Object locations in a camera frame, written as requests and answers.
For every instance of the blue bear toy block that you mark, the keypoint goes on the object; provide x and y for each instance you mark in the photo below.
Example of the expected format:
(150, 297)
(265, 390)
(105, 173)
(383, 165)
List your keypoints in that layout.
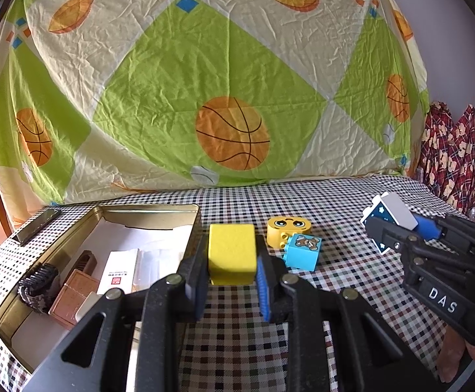
(300, 255)

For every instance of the white paper liner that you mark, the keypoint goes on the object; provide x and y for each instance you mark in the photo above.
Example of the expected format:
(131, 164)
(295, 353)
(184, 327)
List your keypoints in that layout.
(114, 232)

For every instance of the white hollow toy block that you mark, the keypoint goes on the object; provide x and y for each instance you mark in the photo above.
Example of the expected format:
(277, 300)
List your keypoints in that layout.
(396, 210)

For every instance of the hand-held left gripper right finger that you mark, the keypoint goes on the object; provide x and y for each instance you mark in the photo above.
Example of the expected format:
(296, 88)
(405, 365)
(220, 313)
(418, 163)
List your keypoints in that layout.
(264, 294)

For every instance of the gold tin box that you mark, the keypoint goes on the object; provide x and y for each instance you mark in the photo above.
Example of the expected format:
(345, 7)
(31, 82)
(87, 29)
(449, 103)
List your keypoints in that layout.
(147, 214)

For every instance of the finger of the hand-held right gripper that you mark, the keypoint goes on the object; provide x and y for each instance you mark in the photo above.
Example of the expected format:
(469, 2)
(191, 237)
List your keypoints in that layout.
(425, 225)
(388, 232)

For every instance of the yellow cube block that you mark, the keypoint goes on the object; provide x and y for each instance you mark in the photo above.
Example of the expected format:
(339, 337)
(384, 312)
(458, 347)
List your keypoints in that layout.
(231, 253)

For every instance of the black smartphone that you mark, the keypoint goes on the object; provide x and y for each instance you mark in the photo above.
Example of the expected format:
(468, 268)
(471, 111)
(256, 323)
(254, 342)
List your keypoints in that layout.
(37, 225)

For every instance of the red plaid bear cushion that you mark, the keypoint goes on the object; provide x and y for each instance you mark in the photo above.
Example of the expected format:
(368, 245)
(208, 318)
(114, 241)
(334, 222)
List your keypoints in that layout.
(437, 147)
(472, 151)

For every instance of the brown rectangular case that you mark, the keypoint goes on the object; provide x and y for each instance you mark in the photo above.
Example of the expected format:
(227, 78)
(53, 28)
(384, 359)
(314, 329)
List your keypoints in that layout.
(74, 298)

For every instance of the basketball print bed sheet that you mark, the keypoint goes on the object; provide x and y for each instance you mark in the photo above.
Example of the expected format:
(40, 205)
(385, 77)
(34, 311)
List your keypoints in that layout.
(180, 90)

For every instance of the yellow face toy block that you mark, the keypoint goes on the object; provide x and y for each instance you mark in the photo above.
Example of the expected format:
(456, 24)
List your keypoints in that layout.
(286, 232)

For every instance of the brown comb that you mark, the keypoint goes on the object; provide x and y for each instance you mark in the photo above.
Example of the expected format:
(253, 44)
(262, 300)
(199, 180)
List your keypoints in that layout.
(87, 260)

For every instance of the black sequined hair clip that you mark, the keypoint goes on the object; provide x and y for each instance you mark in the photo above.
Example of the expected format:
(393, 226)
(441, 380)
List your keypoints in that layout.
(37, 286)

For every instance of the person's right hand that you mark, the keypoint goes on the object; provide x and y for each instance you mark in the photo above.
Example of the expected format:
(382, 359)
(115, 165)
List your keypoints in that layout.
(452, 351)

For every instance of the white paper card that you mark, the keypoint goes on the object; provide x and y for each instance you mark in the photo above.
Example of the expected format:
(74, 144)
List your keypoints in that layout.
(119, 271)

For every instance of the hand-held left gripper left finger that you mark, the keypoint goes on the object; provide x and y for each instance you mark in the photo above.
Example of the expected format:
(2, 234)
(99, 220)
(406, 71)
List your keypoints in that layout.
(199, 294)

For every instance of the checkered tablecloth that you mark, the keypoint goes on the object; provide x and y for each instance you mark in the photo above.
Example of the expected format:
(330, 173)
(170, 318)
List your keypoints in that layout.
(343, 294)

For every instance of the white rounded box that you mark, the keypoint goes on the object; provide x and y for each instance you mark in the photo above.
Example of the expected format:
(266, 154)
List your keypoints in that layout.
(88, 306)

